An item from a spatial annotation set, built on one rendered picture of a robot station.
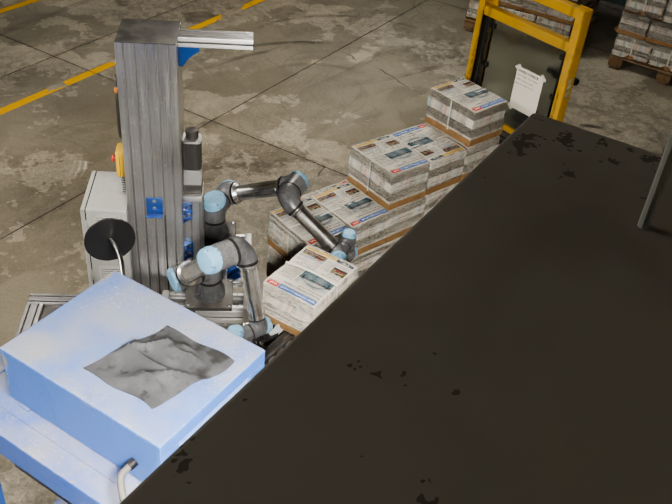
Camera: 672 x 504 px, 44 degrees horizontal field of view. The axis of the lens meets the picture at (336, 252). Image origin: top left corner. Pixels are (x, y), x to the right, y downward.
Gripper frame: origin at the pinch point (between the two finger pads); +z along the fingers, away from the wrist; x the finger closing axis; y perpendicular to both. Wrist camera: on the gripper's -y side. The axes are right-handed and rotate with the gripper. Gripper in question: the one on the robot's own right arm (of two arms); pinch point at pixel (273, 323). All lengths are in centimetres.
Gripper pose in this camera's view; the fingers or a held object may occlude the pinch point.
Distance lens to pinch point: 396.2
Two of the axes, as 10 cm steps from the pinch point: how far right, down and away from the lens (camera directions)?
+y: 0.8, -8.0, -6.0
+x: -8.4, -3.8, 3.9
